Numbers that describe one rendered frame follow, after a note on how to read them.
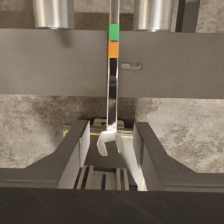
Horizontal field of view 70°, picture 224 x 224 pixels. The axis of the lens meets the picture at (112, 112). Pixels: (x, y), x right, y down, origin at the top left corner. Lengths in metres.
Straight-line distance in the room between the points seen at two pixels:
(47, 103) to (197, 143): 1.46
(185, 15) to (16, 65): 0.57
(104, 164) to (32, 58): 1.13
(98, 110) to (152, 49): 1.25
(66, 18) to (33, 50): 0.30
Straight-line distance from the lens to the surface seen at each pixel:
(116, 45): 0.23
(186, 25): 0.68
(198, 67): 0.26
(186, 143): 1.72
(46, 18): 0.53
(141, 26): 0.52
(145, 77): 0.24
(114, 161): 1.29
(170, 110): 1.54
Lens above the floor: 1.40
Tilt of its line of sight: 74 degrees down
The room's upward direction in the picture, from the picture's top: 178 degrees counter-clockwise
